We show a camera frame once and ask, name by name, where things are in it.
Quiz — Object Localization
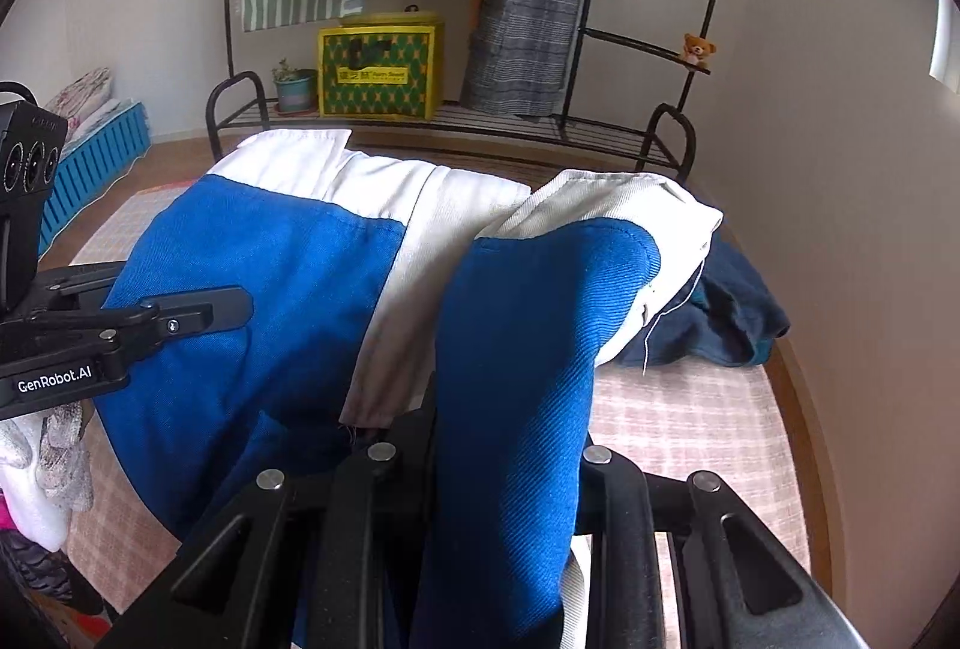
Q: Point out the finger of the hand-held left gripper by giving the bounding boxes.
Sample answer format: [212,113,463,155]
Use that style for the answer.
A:
[34,260,128,303]
[139,286,252,339]

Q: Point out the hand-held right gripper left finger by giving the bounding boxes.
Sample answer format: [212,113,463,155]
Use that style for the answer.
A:
[97,394,443,649]

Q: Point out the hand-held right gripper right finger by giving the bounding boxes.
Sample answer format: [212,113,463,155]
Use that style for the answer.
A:
[574,442,875,649]

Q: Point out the white and blue work jacket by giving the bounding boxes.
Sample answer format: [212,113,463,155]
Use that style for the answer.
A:
[97,127,725,649]

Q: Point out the black metal clothes rack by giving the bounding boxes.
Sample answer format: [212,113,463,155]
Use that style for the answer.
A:
[206,0,751,185]

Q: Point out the person's left hand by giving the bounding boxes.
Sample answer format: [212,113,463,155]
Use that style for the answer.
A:
[0,401,95,552]

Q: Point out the blue slatted crate platform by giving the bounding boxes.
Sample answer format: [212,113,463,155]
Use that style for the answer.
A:
[37,103,151,245]

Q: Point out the floral folded quilt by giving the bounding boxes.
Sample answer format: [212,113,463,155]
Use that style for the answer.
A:
[45,67,113,128]

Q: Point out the bed with plaid sheet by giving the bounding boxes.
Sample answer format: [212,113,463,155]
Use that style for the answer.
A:
[37,180,815,620]

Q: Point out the small potted plant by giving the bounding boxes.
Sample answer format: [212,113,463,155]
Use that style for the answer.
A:
[271,59,319,113]

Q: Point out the folded blue jeans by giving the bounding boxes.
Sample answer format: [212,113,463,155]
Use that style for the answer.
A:
[622,236,792,369]

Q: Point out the person's leg in striped pants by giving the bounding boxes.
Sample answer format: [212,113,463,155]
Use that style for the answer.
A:
[0,529,83,609]

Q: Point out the yellow patterned box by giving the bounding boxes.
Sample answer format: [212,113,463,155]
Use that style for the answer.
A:
[316,7,445,121]

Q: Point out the small teddy bear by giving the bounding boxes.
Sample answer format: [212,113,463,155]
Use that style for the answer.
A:
[680,34,717,68]

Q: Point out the window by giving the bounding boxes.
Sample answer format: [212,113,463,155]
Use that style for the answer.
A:
[928,0,960,87]

